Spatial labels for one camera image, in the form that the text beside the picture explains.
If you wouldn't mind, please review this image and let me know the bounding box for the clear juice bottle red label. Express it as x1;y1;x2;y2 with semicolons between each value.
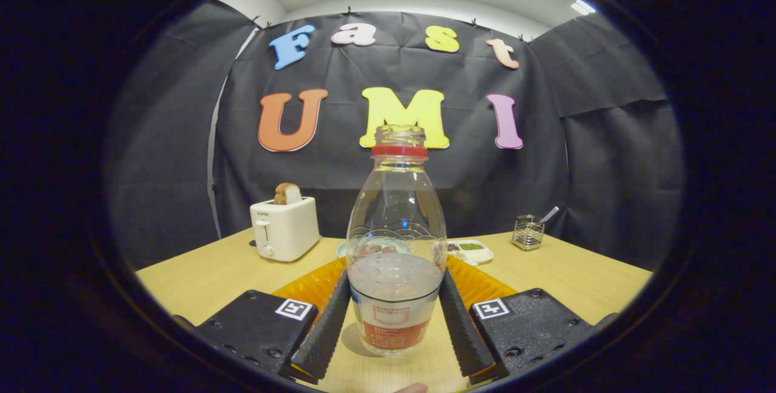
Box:
346;125;448;356

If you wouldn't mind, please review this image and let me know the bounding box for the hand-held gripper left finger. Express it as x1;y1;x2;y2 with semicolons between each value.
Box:
194;257;352;385

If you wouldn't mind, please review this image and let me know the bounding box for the white toaster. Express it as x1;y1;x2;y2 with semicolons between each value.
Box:
250;196;321;262

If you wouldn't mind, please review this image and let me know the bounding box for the wooden table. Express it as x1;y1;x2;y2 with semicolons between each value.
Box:
135;230;654;393

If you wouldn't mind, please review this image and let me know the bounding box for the small white divided dish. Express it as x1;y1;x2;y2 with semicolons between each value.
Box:
446;239;494;266

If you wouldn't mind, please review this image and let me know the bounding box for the wire cutlery holder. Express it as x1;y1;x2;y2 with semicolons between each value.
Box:
512;215;545;251

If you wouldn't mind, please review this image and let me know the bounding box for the pale green plate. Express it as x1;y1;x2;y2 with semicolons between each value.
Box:
336;238;401;259

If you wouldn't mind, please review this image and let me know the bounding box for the bread slice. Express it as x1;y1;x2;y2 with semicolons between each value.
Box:
273;183;303;206

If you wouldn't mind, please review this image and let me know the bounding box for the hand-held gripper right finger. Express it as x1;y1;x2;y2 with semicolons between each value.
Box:
439;256;618;385

